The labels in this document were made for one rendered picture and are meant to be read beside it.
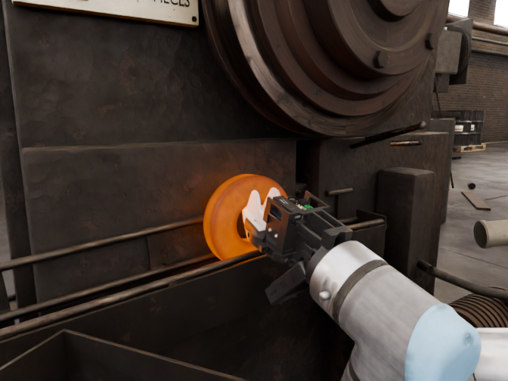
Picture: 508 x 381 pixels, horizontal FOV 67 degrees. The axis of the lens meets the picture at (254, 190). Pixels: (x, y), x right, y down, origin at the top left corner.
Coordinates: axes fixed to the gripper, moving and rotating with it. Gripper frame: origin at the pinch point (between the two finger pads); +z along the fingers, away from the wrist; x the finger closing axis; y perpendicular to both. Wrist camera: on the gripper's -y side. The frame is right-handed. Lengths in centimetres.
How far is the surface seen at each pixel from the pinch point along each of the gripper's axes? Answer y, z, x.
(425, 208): -2.9, -6.0, -40.6
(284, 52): 24.8, 0.8, -2.5
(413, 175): 3.8, -3.2, -36.9
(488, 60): -5, 628, -1246
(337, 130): 13.3, -0.6, -15.1
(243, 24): 27.6, 3.4, 3.3
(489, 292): -15, -21, -47
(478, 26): 78, 575, -1033
